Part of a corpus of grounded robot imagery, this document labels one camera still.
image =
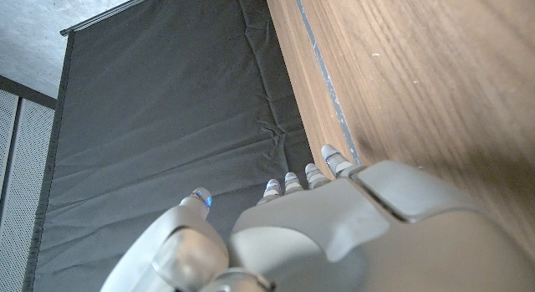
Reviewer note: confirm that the silver backdrop crossbar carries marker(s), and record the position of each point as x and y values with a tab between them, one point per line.
108	15

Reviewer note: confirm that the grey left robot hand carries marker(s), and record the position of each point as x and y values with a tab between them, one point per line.
355	242

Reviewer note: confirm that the black backdrop curtain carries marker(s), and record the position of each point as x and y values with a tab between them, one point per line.
167	95

